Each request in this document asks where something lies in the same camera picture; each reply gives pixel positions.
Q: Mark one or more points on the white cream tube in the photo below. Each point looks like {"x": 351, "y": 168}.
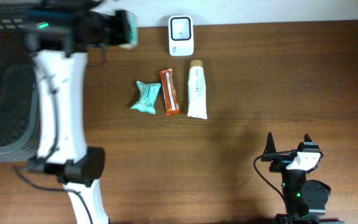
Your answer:
{"x": 197, "y": 91}

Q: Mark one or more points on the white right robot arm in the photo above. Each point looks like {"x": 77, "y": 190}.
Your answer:
{"x": 304, "y": 199}

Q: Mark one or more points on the orange snack bar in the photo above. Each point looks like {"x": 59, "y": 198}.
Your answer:
{"x": 169, "y": 92}

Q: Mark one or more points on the small green tissue pack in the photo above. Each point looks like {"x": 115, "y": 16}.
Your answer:
{"x": 131, "y": 34}

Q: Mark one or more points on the grey plastic basket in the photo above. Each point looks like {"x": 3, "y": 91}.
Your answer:
{"x": 19, "y": 100}

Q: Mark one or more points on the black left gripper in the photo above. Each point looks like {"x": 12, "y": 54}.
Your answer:
{"x": 118, "y": 33}

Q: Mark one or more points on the teal wipes packet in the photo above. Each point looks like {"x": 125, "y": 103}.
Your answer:
{"x": 148, "y": 95}

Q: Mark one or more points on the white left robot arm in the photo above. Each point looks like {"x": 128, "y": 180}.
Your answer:
{"x": 57, "y": 36}

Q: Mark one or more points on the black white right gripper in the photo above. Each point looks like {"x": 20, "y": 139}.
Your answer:
{"x": 281, "y": 160}

